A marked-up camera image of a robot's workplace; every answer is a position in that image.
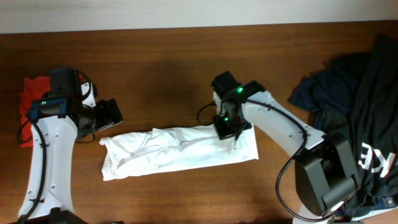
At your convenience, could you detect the white t-shirt with robot print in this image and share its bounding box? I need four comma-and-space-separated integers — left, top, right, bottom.
99, 125, 259, 181

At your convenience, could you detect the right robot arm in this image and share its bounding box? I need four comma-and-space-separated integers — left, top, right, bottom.
211, 72, 361, 223

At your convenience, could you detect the white back wall panel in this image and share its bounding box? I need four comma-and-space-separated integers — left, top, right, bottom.
1, 0, 397, 34

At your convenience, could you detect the red folded printed t-shirt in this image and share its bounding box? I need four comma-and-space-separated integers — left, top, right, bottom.
19, 76, 52, 148

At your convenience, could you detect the dark navy clothes pile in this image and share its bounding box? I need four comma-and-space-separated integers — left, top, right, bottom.
289, 35, 397, 219

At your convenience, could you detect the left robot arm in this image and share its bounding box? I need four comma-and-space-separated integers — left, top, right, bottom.
17, 68, 123, 223

